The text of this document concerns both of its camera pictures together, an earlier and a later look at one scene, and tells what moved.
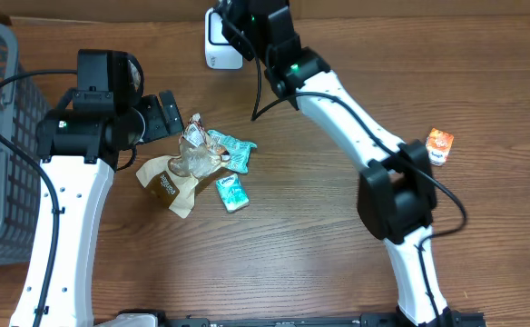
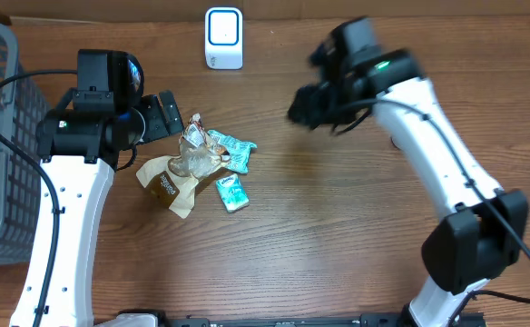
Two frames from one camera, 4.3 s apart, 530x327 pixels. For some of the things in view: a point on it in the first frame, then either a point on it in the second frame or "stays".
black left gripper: x=152 y=108 stays
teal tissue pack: x=232 y=193 stays
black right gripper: x=240 y=43 to x=312 y=104
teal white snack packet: x=240 y=151 stays
